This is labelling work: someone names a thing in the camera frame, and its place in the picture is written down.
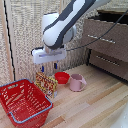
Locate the brown drawer cabinet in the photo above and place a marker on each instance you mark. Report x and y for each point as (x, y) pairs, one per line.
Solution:
(106, 41)

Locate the red plastic bowl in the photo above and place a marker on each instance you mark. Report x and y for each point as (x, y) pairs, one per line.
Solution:
(62, 77)

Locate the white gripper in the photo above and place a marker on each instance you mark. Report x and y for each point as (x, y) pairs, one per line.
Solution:
(48, 55)

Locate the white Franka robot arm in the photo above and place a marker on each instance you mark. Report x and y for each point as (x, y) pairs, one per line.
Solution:
(63, 23)

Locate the pink plastic mug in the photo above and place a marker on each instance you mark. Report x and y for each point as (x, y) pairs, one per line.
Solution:
(77, 82)

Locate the red plastic shopping basket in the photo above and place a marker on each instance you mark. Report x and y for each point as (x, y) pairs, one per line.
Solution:
(24, 103)

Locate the cereal snack bar box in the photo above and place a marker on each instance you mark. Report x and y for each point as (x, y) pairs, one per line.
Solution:
(46, 84)

